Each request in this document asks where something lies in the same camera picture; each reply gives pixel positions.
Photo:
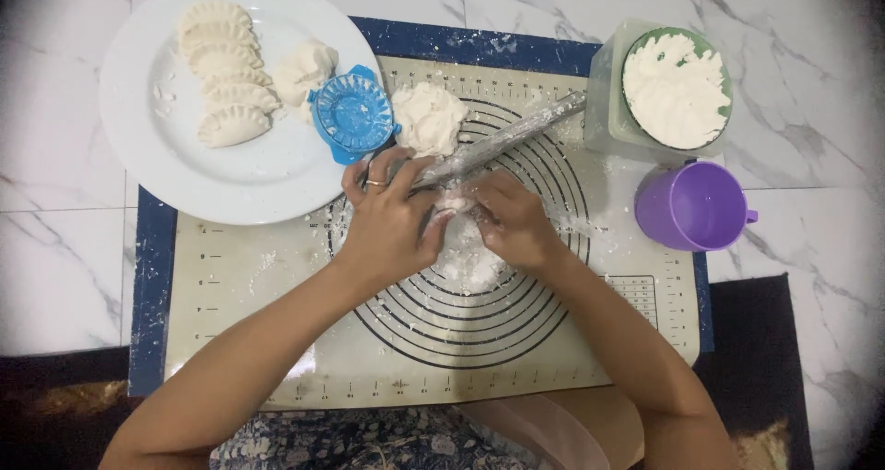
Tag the loose flour pile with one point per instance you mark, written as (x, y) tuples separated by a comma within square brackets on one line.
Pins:
[(470, 266)]

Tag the white flour heap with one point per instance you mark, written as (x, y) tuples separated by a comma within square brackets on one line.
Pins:
[(674, 90)]

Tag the person's left hand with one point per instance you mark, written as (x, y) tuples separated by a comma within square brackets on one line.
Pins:
[(384, 231)]

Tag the floured rolling pin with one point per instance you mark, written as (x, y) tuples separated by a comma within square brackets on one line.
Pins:
[(505, 138)]

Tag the green bowl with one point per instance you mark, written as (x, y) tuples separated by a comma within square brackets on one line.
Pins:
[(723, 107)]

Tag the white filling lump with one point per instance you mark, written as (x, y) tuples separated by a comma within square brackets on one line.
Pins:
[(303, 72)]

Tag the white round plate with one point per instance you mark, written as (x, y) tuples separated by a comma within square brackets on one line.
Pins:
[(207, 173)]

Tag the row of folded dumplings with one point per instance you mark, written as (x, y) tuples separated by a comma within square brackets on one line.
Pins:
[(228, 76)]

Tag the person's blue patterned clothing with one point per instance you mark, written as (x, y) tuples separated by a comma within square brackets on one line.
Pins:
[(359, 442)]

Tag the beige blue-edged baking mat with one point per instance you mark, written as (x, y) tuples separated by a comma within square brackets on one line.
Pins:
[(235, 290)]

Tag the blue plastic dumpling mould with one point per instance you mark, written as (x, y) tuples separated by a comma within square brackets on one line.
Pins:
[(352, 114)]

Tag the large white dough lump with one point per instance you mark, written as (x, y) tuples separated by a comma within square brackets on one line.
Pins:
[(428, 119)]

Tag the purple plastic cup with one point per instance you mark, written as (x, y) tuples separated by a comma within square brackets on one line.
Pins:
[(681, 207)]

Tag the person's peach garment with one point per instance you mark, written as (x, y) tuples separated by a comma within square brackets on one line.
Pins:
[(567, 428)]

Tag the person's right hand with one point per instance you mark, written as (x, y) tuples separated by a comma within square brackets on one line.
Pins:
[(515, 225)]

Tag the small dough piece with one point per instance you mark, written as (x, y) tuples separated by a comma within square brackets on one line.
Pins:
[(454, 200)]

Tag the clear plastic container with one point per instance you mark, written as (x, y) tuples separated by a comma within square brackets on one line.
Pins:
[(603, 103)]

